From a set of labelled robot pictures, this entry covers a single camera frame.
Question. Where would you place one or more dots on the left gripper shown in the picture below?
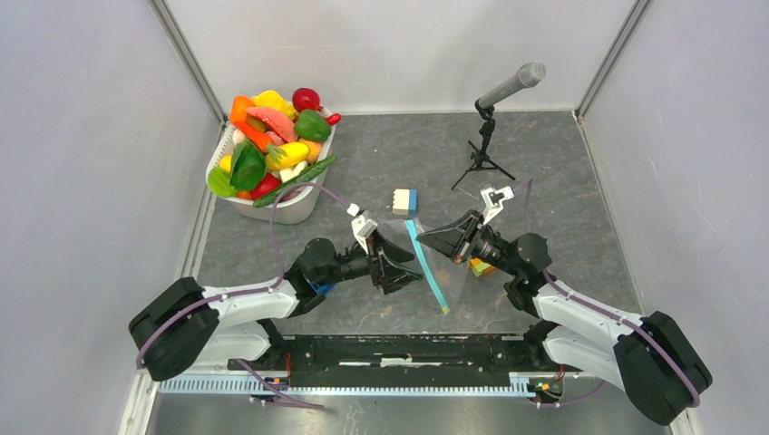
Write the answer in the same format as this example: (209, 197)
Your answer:
(391, 278)

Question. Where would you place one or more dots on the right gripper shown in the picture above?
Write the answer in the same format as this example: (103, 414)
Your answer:
(456, 240)

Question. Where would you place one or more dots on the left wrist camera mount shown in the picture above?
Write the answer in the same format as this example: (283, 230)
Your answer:
(363, 225)

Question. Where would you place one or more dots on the orange toy pepper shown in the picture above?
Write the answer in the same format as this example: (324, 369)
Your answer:
(238, 112)

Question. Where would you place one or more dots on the red toy apple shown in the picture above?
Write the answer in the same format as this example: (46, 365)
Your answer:
(306, 99)

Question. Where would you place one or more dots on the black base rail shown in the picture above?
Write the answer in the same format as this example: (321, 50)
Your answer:
(404, 360)

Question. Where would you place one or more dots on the orange toy carrot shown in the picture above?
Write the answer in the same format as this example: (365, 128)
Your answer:
(260, 139)

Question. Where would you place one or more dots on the small wooden cube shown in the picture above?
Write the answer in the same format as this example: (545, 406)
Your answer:
(443, 277)

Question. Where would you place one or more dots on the green toy bell pepper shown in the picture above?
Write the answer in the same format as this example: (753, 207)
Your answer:
(311, 125)

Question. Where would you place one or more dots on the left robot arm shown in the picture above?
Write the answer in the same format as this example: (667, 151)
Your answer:
(190, 325)

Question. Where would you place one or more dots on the blue green white brick stack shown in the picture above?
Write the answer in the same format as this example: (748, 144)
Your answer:
(322, 289)

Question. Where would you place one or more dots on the white plastic basket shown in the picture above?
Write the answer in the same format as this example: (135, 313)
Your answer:
(293, 206)

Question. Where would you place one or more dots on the pink toy watermelon slice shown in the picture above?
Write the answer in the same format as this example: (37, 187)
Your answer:
(277, 121)

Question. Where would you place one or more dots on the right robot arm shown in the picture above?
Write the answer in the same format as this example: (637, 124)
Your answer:
(648, 357)

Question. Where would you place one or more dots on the black tripod mic stand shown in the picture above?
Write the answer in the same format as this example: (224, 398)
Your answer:
(481, 160)

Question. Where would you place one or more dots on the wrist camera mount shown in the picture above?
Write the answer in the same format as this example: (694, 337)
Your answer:
(493, 199)
(363, 225)

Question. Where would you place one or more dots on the blue orange green brick stack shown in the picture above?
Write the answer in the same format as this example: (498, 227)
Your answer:
(480, 268)

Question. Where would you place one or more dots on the grey microphone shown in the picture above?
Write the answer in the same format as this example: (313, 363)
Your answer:
(528, 76)

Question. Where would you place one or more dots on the clear zip top bag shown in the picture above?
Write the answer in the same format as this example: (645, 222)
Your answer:
(427, 261)

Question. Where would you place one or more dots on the red toy tomato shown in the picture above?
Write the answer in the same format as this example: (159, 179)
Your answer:
(265, 186)

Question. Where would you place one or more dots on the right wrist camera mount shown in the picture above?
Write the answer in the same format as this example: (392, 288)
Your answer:
(493, 199)

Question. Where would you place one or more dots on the small red toy chili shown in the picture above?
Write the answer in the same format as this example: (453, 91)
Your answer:
(333, 119)

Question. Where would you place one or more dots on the green toy cucumber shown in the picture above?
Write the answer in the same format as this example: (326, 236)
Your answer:
(305, 176)

